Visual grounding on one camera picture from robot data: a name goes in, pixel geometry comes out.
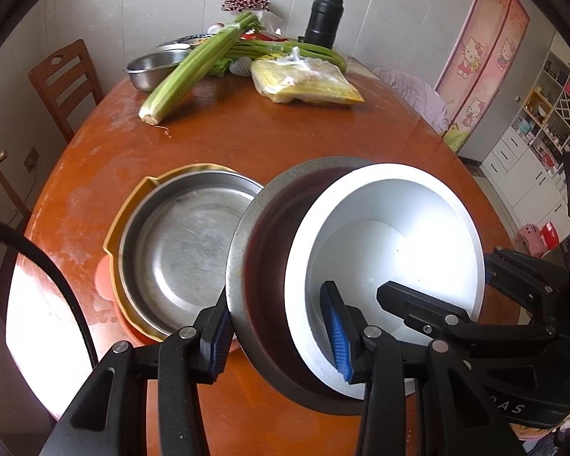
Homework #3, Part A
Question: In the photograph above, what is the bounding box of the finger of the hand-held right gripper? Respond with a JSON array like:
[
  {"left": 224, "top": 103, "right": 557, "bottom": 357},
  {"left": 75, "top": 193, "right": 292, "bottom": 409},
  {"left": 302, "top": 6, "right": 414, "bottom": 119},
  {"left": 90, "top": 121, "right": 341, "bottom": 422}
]
[
  {"left": 376, "top": 281, "right": 559, "bottom": 357},
  {"left": 484, "top": 246, "right": 570, "bottom": 324}
]

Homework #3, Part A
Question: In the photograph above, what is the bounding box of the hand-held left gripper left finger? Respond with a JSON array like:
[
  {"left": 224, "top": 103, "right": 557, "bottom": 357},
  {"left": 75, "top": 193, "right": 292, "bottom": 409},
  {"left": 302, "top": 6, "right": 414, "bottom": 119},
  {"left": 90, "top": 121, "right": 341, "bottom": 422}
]
[{"left": 38, "top": 301, "right": 236, "bottom": 456}]

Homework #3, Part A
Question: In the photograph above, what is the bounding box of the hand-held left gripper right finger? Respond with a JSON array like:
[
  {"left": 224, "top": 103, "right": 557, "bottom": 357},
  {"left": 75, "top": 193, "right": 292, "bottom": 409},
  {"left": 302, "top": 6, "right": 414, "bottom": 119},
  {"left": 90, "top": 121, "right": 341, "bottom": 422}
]
[{"left": 319, "top": 280, "right": 523, "bottom": 456}]

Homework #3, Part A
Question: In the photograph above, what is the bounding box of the shallow steel plate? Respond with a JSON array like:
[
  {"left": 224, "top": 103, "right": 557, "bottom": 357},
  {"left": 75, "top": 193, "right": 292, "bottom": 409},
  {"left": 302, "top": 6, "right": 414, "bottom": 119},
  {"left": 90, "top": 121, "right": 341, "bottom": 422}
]
[{"left": 118, "top": 173, "right": 267, "bottom": 338}]

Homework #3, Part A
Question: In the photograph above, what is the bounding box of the large steel bowl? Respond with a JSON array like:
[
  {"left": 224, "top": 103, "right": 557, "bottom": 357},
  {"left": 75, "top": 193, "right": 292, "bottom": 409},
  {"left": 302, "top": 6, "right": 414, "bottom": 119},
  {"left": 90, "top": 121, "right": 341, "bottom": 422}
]
[{"left": 225, "top": 156, "right": 457, "bottom": 416}]

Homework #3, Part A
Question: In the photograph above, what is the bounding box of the red paper bowl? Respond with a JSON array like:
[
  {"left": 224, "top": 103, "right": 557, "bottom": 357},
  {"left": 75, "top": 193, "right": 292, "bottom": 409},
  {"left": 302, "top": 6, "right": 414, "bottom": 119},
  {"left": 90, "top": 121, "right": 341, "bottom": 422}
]
[{"left": 285, "top": 164, "right": 486, "bottom": 400}]

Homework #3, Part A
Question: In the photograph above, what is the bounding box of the orange plastic plate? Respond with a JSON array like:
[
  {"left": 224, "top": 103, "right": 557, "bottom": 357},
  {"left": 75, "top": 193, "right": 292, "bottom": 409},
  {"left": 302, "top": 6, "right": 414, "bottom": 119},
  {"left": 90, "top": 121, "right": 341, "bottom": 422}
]
[{"left": 95, "top": 254, "right": 172, "bottom": 347}]

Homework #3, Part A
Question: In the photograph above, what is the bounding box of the yellow scalloped plate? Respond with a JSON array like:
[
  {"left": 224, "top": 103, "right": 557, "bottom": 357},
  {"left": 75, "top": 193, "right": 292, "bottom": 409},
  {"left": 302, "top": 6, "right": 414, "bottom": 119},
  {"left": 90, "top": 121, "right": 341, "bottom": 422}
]
[{"left": 103, "top": 164, "right": 248, "bottom": 343}]

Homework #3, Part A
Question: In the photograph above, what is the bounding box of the pink stool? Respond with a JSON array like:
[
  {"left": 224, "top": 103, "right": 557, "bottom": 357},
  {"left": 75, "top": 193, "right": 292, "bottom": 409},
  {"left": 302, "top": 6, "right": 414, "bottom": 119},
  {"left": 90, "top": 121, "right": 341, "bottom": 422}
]
[{"left": 515, "top": 222, "right": 542, "bottom": 257}]

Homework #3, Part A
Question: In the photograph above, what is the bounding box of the red stool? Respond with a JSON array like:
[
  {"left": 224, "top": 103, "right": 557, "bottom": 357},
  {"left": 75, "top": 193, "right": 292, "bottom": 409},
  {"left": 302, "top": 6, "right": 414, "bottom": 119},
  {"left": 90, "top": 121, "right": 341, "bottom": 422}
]
[{"left": 537, "top": 225, "right": 561, "bottom": 250}]

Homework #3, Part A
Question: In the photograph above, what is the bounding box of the white cabinet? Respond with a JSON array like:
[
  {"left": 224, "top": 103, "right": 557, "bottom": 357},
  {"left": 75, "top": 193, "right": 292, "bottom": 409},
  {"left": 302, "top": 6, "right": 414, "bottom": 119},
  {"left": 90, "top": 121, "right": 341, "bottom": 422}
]
[{"left": 480, "top": 33, "right": 570, "bottom": 248}]

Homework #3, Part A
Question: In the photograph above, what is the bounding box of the pink cartoon wardrobe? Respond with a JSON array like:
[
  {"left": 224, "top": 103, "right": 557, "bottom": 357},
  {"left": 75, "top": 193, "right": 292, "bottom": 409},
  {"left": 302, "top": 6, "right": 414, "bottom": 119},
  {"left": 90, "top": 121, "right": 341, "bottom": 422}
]
[{"left": 434, "top": 0, "right": 530, "bottom": 153}]

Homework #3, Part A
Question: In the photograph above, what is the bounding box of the plastic bag of yellow noodles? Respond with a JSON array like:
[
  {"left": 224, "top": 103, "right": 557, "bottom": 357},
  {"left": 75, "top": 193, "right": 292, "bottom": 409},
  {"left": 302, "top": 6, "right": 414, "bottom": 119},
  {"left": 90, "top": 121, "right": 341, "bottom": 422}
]
[{"left": 251, "top": 47, "right": 366, "bottom": 105}]

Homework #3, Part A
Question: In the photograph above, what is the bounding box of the fruit in white foam net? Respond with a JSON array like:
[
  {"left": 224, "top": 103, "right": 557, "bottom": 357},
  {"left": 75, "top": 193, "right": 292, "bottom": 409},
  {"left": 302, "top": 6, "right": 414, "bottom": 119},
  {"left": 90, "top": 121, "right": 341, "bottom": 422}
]
[{"left": 230, "top": 56, "right": 255, "bottom": 78}]

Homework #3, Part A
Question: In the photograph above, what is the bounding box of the long celery bunch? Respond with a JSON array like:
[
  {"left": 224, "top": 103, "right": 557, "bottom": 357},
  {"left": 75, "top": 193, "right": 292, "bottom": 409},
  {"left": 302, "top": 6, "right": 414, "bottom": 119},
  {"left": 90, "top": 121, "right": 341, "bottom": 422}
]
[{"left": 139, "top": 11, "right": 262, "bottom": 127}]

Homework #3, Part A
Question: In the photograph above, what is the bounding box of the steel basin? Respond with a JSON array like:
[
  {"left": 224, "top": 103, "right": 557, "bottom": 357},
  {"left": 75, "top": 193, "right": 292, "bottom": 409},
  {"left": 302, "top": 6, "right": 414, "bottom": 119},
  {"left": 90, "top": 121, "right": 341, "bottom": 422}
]
[{"left": 125, "top": 50, "right": 195, "bottom": 93}]

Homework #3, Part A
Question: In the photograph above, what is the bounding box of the short celery bunch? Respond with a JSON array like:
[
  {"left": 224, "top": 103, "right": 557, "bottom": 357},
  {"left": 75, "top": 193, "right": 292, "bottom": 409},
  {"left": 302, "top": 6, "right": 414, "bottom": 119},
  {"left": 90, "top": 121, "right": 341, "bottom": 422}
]
[{"left": 228, "top": 40, "right": 347, "bottom": 73}]

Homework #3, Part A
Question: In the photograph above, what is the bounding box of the blue patterned plate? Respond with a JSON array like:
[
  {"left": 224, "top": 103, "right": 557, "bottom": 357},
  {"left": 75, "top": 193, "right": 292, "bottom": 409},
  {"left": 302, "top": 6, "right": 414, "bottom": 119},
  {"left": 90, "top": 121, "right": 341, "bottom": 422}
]
[{"left": 173, "top": 33, "right": 215, "bottom": 47}]

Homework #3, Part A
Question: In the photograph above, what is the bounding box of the black thermos flask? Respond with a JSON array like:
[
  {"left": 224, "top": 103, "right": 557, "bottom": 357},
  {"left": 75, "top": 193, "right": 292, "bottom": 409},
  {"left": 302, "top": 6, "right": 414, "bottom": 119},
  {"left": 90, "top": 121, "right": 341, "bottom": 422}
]
[{"left": 304, "top": 0, "right": 344, "bottom": 51}]

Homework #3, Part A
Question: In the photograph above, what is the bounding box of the wooden slat-back chair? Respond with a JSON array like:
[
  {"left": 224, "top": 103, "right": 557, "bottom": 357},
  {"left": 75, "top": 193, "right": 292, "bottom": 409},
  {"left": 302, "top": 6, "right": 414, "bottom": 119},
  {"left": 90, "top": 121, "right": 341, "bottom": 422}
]
[{"left": 27, "top": 39, "right": 104, "bottom": 143}]

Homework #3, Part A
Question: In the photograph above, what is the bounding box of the black cable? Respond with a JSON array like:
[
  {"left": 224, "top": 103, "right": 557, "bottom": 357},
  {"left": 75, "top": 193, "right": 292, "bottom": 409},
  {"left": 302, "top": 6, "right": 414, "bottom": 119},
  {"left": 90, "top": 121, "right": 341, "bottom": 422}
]
[{"left": 0, "top": 214, "right": 98, "bottom": 364}]

